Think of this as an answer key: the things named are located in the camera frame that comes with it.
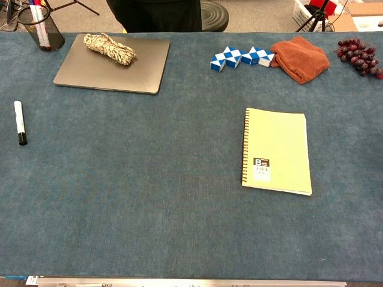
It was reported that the yellow spiral notebook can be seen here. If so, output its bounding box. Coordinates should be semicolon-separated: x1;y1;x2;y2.
241;108;313;197

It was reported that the blue table cloth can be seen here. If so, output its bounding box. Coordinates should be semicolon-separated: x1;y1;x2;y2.
0;30;383;282

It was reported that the blue white snake puzzle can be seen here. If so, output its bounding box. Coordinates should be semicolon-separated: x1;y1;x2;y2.
209;45;276;73

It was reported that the grey closed laptop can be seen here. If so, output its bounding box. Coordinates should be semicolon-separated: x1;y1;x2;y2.
53;33;171;96

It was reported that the black round stool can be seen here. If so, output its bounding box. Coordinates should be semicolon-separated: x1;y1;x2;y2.
200;0;230;32

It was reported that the person in black trousers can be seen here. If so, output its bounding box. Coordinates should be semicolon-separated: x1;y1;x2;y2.
105;0;203;33

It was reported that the orange folded towel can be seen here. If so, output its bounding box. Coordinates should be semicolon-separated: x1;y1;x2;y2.
269;35;331;86

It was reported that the white plastic crate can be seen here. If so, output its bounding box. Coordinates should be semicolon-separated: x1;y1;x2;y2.
291;0;330;32

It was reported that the white black marker pen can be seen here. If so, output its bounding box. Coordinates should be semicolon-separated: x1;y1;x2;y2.
13;100;28;146

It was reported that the black mesh pen holder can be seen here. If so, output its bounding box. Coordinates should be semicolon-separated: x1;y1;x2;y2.
17;4;66;53

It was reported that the black tripod leg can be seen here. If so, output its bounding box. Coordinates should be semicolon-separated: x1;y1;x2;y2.
41;0;101;16

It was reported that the dark red grape bunch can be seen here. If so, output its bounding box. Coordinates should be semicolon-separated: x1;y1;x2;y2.
334;38;383;80

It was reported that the white marker in holder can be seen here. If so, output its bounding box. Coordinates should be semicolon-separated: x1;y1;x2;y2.
28;4;51;50

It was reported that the brown cardboard box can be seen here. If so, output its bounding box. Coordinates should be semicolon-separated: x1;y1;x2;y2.
327;2;383;32

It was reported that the beige braided rope bundle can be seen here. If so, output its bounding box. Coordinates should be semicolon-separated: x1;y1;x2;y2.
83;32;138;67

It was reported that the silver metal table rail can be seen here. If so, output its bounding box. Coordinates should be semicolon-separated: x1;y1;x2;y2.
25;275;348;287

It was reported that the black camera tripod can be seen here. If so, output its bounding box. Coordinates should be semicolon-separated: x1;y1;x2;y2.
295;0;333;33

